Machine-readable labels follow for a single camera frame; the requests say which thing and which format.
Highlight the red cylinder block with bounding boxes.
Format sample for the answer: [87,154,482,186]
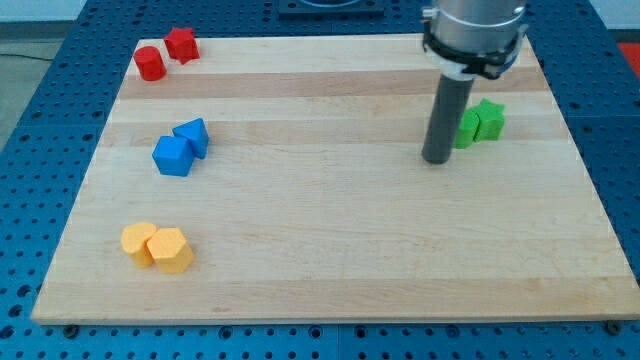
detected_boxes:
[133,46,166,81]

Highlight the yellow cylinder block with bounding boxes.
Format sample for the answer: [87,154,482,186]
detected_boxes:
[120,222,158,269]

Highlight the blue triangle block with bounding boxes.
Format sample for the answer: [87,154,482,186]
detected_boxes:
[172,118,210,159]

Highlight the wooden board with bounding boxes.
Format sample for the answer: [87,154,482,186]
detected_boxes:
[31,34,639,325]

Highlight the blue cube block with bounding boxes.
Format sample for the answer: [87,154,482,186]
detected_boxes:
[152,136,195,177]

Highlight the green cylinder block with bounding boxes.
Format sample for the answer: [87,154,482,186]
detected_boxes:
[454,110,480,149]

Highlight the red star block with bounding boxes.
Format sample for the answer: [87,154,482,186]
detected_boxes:
[164,27,200,64]

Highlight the green star block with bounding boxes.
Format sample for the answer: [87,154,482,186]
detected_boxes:
[472,98,506,142]

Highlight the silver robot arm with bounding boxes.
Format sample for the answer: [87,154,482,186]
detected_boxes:
[421,0,527,81]

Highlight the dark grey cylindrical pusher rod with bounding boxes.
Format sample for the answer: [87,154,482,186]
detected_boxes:
[421,75,474,165]

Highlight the yellow hexagon block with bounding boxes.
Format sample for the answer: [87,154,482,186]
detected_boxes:
[147,227,195,274]

